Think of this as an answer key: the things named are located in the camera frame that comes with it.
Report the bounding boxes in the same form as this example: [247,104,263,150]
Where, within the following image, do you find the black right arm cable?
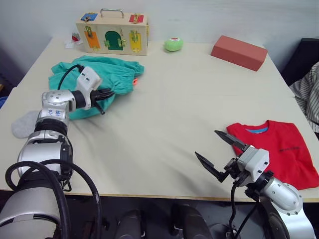
[225,183,262,239]

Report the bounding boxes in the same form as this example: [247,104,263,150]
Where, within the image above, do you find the black chair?
[281,37,319,87]

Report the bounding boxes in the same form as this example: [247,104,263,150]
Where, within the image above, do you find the green shorts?
[48,55,146,121]

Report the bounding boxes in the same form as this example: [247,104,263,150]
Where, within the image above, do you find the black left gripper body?
[89,89,107,116]

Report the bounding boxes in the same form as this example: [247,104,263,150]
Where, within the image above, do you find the wooden latch box with handle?
[75,8,151,57]

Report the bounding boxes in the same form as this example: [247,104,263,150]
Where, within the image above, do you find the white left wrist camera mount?
[75,65,102,111]

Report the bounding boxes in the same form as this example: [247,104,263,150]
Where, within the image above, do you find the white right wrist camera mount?
[236,144,271,184]

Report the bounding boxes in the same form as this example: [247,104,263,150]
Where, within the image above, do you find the grey sock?
[10,111,41,139]

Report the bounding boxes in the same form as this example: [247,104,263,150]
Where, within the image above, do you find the dark rounded shape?
[170,202,213,239]
[116,208,147,239]

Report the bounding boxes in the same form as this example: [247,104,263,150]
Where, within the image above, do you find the red t-shirt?
[226,119,319,191]

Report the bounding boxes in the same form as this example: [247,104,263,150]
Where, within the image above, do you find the green plush ball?
[163,36,185,53]

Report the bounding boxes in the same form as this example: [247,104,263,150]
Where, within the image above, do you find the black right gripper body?
[223,156,250,188]

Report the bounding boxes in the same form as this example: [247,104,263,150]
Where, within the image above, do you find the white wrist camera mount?
[75,65,102,111]
[236,144,271,184]

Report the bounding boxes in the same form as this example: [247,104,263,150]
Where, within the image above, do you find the striped grey cloth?
[289,60,319,133]

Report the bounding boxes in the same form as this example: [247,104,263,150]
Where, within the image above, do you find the crumpled white red wrapper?
[64,31,84,49]

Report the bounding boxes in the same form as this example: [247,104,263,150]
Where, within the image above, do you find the red brick block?
[210,35,269,72]

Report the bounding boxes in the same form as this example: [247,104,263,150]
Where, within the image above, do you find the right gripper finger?
[194,151,231,184]
[214,129,255,153]

